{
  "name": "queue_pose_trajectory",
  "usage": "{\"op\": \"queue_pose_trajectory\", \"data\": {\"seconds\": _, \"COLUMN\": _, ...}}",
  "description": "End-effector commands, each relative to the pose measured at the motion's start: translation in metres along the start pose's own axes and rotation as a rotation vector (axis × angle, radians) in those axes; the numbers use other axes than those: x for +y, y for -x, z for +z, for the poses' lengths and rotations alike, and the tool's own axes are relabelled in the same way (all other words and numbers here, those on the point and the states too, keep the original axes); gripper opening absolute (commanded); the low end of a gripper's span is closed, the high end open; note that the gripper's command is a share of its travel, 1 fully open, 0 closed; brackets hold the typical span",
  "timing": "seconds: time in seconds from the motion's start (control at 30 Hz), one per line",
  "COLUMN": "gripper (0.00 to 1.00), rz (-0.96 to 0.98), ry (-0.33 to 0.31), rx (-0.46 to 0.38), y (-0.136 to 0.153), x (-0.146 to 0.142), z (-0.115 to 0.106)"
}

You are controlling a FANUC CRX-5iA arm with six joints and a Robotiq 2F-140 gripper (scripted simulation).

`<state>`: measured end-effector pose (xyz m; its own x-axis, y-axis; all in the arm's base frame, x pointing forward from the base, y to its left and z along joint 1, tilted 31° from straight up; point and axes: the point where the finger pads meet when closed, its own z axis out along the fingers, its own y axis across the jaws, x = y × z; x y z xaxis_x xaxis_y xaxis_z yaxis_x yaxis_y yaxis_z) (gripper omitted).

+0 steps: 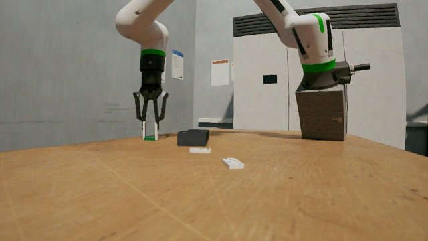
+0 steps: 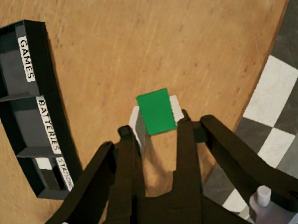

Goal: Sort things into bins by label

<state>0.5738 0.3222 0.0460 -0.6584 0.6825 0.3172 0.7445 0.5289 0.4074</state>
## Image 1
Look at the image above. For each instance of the white domino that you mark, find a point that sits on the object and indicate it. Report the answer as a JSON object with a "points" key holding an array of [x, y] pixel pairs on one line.
{"points": [[199, 150], [233, 163]]}

